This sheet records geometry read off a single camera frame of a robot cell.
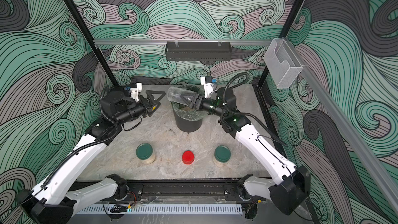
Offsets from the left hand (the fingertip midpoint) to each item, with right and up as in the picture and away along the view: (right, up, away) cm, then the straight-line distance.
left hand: (162, 96), depth 63 cm
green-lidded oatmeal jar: (-12, -28, +14) cm, 34 cm away
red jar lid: (+10, -33, +20) cm, 40 cm away
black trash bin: (+7, -18, +34) cm, 39 cm away
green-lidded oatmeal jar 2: (+27, -29, +13) cm, 42 cm away
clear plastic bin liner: (+9, -7, +12) cm, 17 cm away
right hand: (+8, -1, 0) cm, 8 cm away
